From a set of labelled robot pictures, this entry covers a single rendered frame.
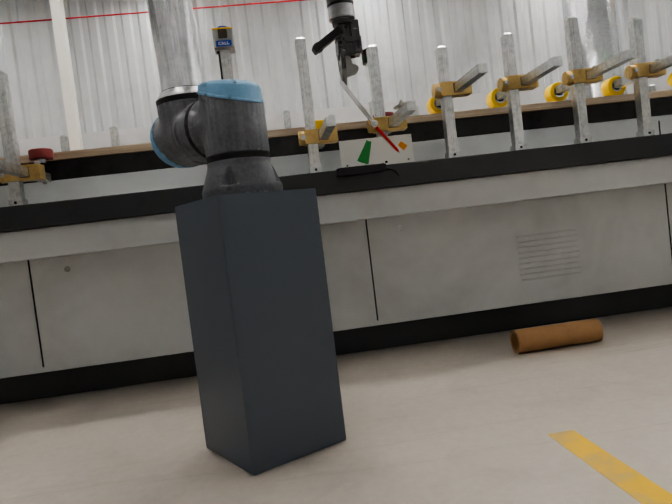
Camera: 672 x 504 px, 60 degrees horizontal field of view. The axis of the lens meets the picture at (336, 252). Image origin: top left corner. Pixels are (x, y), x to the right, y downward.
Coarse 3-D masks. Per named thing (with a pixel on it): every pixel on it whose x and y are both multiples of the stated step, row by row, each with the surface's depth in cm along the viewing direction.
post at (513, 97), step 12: (504, 36) 208; (504, 48) 209; (504, 60) 210; (504, 72) 211; (516, 72) 209; (516, 96) 209; (516, 108) 209; (516, 120) 209; (516, 132) 209; (516, 144) 209
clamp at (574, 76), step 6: (564, 72) 212; (570, 72) 211; (576, 72) 210; (582, 72) 211; (564, 78) 213; (570, 78) 210; (576, 78) 210; (582, 78) 211; (594, 78) 211; (600, 78) 211; (564, 84) 213; (570, 84) 212
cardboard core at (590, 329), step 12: (552, 324) 200; (564, 324) 199; (576, 324) 198; (588, 324) 198; (600, 324) 198; (516, 336) 202; (528, 336) 195; (540, 336) 196; (552, 336) 196; (564, 336) 196; (576, 336) 197; (588, 336) 197; (600, 336) 198; (516, 348) 200; (528, 348) 196; (540, 348) 197
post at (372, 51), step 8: (368, 48) 202; (376, 48) 203; (368, 56) 203; (376, 56) 203; (368, 64) 205; (376, 64) 203; (376, 72) 203; (376, 80) 203; (376, 88) 203; (376, 96) 203; (376, 104) 203; (376, 112) 203; (384, 112) 204; (376, 136) 206
